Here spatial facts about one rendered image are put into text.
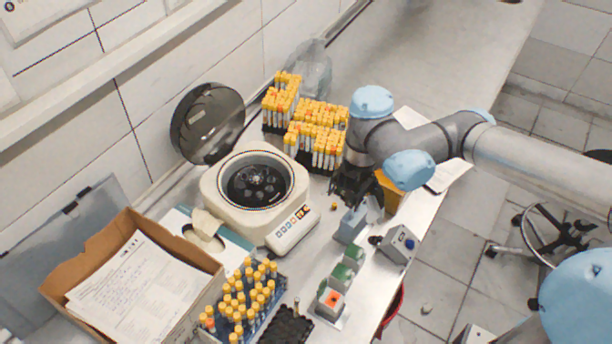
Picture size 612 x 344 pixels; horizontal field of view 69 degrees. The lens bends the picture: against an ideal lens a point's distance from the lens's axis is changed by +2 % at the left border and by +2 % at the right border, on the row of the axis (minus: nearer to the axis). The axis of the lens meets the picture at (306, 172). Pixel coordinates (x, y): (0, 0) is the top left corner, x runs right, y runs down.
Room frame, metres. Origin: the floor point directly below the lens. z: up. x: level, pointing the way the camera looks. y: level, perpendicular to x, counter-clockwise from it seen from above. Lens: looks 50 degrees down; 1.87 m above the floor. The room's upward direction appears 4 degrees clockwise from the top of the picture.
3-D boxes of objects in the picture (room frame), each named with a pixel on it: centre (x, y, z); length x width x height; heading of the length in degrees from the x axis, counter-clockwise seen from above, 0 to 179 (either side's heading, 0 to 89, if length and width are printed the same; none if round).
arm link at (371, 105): (0.59, -0.11, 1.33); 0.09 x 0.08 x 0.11; 29
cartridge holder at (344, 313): (0.41, -0.08, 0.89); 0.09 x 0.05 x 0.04; 62
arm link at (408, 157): (0.52, -0.17, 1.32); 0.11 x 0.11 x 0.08; 29
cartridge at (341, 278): (0.48, -0.10, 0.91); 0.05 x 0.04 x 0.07; 61
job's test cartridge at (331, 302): (0.41, -0.08, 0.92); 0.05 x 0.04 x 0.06; 62
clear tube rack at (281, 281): (0.40, 0.12, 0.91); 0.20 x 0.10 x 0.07; 151
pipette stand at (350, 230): (0.64, -0.14, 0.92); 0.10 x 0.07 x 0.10; 146
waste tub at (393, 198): (0.79, -0.23, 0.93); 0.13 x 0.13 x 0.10; 58
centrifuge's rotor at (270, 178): (0.70, 0.13, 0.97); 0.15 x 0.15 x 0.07
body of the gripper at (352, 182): (0.59, -0.10, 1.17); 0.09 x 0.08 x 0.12; 146
